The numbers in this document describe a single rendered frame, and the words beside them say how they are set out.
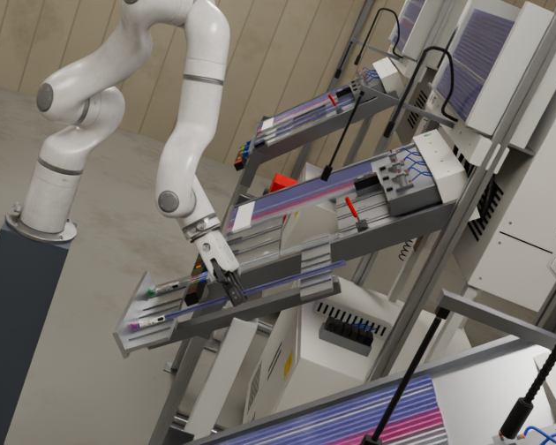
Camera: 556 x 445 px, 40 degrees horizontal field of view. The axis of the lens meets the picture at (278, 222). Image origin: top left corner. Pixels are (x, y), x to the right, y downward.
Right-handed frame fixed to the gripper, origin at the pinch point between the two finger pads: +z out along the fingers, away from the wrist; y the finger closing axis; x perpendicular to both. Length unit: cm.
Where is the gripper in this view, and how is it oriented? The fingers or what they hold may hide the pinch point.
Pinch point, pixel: (236, 295)
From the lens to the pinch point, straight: 172.3
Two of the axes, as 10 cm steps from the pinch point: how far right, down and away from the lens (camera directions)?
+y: 1.3, -0.6, 9.9
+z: 4.6, 8.9, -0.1
